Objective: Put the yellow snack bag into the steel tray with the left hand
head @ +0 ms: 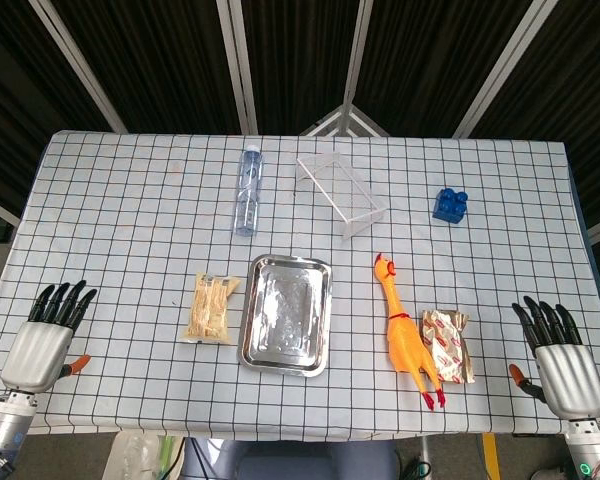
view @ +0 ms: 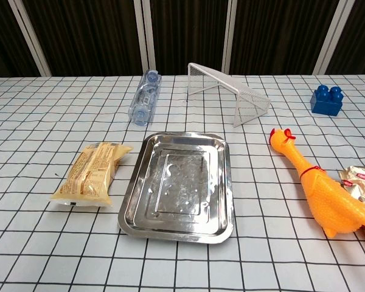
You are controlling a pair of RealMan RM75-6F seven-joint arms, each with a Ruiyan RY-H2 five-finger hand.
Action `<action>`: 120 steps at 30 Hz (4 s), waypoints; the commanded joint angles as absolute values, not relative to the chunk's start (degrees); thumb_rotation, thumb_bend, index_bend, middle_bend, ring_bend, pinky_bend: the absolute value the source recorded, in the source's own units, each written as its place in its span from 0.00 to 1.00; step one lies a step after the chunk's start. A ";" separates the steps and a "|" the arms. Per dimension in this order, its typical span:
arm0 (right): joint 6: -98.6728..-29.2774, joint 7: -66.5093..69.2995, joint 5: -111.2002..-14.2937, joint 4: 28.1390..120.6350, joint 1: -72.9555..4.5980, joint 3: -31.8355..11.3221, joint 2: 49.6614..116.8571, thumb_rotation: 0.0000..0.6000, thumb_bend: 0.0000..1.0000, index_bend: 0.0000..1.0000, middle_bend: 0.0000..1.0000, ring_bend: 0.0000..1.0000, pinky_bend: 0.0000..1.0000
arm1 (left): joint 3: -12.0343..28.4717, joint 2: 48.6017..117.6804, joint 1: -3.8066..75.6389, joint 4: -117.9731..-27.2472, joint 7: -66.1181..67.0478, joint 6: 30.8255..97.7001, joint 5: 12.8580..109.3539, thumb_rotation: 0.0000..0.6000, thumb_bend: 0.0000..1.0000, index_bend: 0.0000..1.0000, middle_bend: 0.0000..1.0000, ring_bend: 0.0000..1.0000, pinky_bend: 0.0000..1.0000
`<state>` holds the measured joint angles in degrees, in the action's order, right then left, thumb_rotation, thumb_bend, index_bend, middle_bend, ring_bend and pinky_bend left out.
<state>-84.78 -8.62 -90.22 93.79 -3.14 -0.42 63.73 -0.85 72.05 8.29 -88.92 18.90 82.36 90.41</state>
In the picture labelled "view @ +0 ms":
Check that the stainless steel metal tray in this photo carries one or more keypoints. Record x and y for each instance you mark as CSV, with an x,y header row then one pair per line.
x,y
176,185

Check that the gold foil tea packet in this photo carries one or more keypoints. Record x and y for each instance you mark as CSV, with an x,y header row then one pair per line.
x,y
360,182

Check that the white black grid tablecloth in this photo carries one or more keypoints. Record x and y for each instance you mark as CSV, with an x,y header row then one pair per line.
x,y
182,194

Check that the yellow rubber chicken toy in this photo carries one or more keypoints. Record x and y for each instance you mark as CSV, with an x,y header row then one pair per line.
x,y
325,194

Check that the clear blue plastic bottle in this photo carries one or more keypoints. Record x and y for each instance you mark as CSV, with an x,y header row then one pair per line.
x,y
145,98

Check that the black panel folding screen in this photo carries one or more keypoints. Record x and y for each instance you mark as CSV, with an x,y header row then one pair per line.
x,y
182,33

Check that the blue toy building block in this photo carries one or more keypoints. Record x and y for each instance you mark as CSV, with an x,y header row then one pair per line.
x,y
327,102

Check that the yellow snack bag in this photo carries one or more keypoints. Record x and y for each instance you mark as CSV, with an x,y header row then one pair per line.
x,y
89,176

